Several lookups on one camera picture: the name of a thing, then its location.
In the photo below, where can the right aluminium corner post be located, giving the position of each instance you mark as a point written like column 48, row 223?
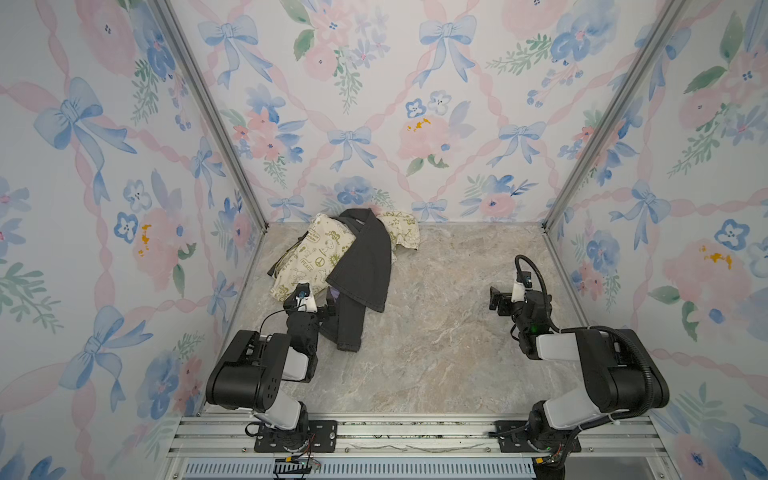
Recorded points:
column 659, row 34

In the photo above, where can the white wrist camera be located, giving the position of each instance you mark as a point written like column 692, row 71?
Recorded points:
column 522, row 284
column 306, row 302

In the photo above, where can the dark grey cloth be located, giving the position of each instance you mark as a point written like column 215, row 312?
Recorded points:
column 361, row 278

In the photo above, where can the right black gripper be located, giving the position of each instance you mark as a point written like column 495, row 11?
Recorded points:
column 504, row 300

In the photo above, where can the aluminium corner post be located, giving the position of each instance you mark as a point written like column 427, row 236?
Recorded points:
column 171, row 28
column 659, row 34

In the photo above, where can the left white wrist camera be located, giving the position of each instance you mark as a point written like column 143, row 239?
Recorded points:
column 306, row 302

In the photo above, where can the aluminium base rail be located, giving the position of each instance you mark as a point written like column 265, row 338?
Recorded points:
column 220, row 445

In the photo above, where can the left aluminium corner post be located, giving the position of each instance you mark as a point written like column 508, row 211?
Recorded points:
column 171, row 28

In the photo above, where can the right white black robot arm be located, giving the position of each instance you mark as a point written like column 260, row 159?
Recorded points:
column 619, row 379

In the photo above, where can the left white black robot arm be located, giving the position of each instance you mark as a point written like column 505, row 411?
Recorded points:
column 250, row 372

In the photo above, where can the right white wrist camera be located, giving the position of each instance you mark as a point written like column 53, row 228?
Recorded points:
column 522, row 284

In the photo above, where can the cream patterned cloth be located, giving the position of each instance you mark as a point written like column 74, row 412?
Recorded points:
column 317, row 253

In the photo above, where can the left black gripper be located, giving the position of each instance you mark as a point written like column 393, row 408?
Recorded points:
column 324, row 309

